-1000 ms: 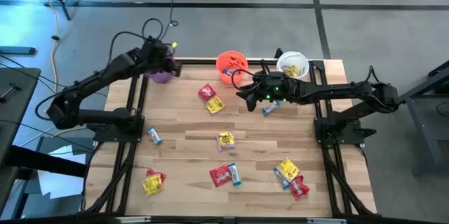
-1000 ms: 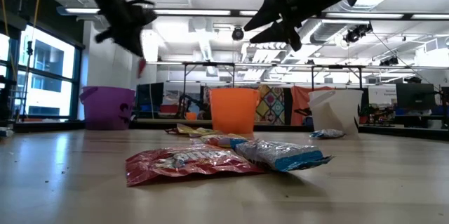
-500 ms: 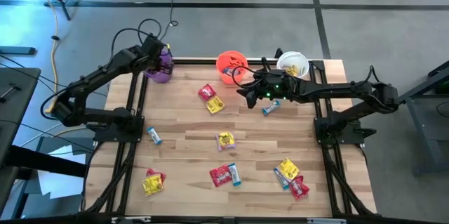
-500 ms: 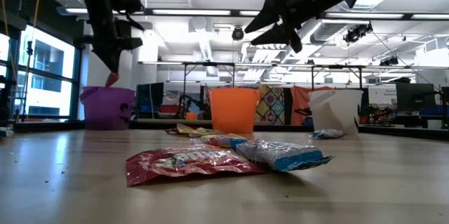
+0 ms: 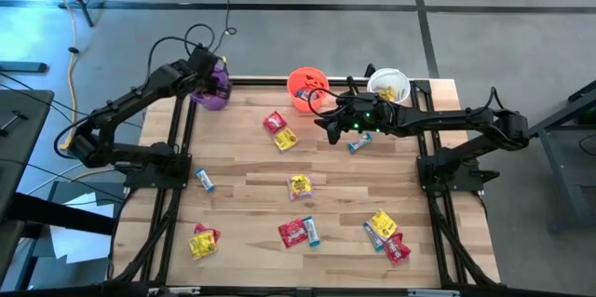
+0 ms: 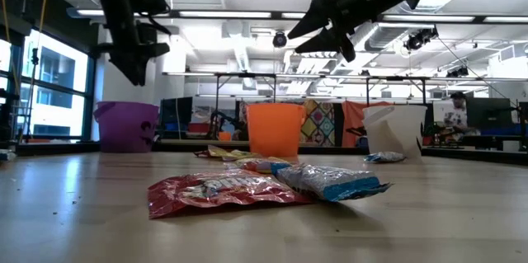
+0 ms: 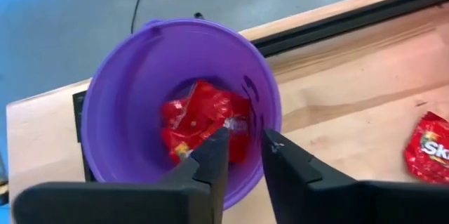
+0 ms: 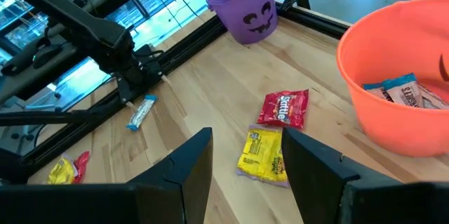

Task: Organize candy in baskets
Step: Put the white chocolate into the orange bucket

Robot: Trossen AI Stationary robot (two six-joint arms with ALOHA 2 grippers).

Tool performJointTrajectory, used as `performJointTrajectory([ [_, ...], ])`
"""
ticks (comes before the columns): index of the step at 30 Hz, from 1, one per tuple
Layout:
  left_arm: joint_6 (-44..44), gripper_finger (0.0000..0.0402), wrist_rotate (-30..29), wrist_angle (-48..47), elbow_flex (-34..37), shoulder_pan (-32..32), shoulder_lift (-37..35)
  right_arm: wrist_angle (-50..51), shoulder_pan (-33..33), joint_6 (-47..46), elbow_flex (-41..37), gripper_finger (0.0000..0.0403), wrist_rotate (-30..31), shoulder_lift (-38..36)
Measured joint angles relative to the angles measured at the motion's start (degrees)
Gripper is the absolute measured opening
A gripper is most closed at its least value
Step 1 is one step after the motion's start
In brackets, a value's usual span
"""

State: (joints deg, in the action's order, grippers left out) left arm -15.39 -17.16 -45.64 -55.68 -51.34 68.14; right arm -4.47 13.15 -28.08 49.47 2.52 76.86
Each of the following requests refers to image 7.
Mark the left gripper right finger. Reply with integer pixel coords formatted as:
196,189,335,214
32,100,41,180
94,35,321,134
261,127,449,224

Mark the purple plastic bucket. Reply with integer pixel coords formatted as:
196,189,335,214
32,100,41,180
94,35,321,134
80,17,283,211

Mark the red Skittles candy packet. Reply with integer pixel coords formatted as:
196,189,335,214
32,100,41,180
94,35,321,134
189,79,252,130
163,125,250,164
160,99,201,140
403,110,449,185

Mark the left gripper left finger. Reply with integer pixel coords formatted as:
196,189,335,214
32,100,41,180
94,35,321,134
11,126,231,224

